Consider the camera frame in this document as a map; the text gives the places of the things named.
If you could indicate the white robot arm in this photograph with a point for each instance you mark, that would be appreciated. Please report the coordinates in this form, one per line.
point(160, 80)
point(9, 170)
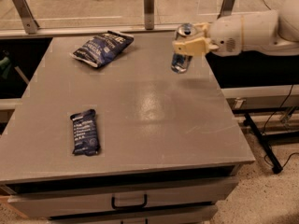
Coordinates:
point(271, 32)

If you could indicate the dark blue snack bar wrapper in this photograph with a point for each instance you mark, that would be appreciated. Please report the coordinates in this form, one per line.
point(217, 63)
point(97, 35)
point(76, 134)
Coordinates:
point(85, 134)

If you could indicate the black drawer handle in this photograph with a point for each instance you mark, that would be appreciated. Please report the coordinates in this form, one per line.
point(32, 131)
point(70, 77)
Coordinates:
point(129, 203)

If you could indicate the grey lower drawer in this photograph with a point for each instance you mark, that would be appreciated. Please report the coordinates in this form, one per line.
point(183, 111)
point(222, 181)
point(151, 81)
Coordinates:
point(192, 214)

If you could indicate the black metal stand leg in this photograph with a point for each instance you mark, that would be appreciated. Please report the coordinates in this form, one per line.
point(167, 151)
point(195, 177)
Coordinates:
point(276, 166)

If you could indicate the blue chip bag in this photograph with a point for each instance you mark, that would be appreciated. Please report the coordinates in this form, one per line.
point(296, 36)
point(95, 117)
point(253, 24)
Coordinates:
point(103, 49)

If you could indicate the right metal railing bracket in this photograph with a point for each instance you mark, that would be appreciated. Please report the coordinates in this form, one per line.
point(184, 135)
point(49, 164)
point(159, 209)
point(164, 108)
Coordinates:
point(226, 8)

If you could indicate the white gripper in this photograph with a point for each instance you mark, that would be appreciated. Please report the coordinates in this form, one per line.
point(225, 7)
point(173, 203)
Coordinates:
point(224, 35)

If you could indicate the metal railing bracket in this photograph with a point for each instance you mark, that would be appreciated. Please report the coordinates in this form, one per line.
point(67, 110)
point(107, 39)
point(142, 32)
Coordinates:
point(28, 21)
point(226, 8)
point(149, 14)

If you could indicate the grey drawer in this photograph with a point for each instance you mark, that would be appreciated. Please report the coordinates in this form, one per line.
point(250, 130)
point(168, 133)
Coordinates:
point(192, 214)
point(97, 200)

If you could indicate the middle metal railing bracket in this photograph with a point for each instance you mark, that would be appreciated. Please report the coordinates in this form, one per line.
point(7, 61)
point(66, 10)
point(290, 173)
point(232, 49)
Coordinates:
point(149, 14)

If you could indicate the grey upper drawer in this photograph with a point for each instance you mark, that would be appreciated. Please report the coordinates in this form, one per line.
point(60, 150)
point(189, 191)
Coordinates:
point(97, 200)

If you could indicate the left metal railing bracket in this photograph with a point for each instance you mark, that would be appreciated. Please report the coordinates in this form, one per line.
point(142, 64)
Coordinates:
point(28, 21)

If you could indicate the silver blue redbull can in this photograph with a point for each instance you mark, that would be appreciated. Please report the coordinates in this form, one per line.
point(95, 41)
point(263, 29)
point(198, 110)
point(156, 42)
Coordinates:
point(181, 60)

